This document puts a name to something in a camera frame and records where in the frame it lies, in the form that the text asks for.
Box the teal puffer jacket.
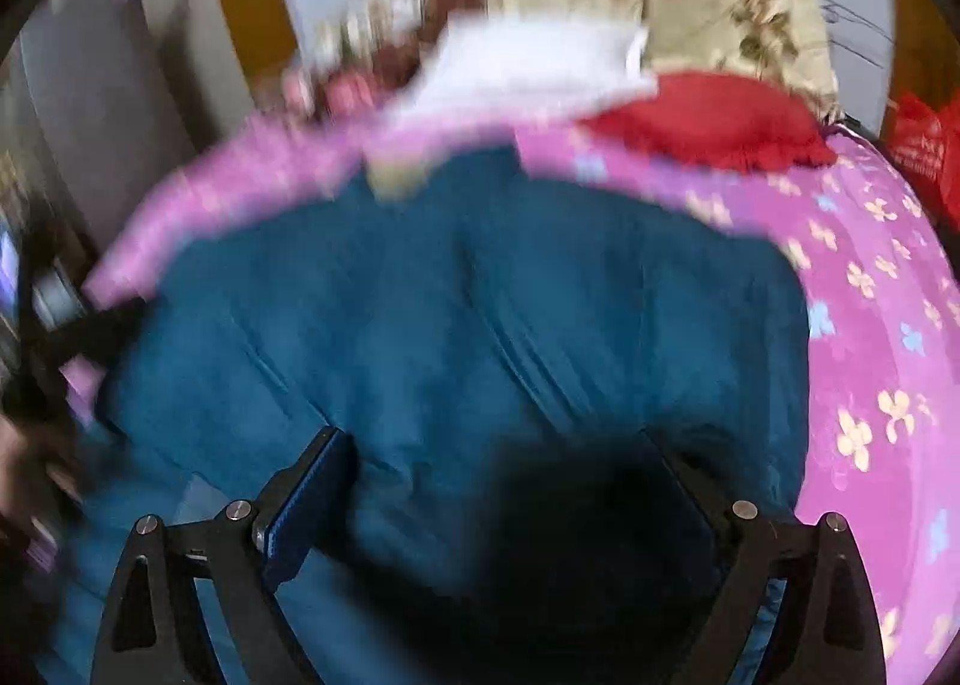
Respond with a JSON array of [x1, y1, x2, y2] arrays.
[[39, 147, 809, 683]]

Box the pink floral bed sheet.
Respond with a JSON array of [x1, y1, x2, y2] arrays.
[[86, 118, 958, 683]]

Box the red shopping bag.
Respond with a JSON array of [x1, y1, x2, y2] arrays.
[[889, 93, 960, 231]]

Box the red ruffled pillow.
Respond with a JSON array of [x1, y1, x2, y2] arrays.
[[578, 72, 836, 175]]

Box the grey wardrobe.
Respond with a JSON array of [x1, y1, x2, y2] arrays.
[[3, 0, 245, 251]]

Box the white folded cloth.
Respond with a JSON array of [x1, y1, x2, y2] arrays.
[[387, 13, 659, 122]]

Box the brown patterned blanket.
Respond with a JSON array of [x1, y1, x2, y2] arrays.
[[280, 0, 485, 119]]

